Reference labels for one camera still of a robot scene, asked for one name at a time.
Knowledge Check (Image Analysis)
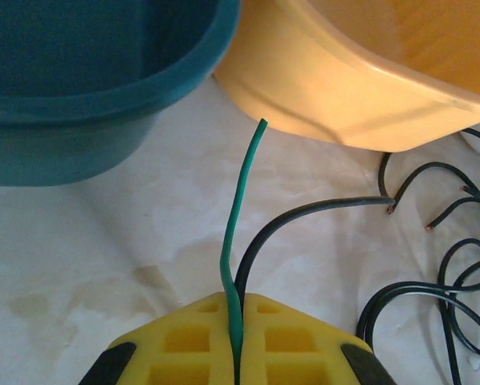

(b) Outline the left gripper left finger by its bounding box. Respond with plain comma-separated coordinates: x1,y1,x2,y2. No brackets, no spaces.
78,291,241,385

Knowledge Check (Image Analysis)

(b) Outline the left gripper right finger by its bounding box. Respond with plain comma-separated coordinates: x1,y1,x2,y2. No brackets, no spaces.
239,292,397,385

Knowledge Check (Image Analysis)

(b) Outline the black cable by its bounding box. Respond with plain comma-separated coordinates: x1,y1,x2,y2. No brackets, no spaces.
424,195,480,233
234,194,397,300
377,127,480,200
438,237,480,385
387,161,480,216
356,280,480,385

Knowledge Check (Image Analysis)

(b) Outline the green cable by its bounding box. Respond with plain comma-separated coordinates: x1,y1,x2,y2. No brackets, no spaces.
219,118,269,385

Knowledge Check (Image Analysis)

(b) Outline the teal plastic bin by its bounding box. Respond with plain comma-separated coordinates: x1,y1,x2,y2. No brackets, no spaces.
0,0,241,188

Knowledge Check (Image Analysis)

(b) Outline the orange plastic bin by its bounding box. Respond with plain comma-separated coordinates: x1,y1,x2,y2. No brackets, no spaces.
212,0,480,154

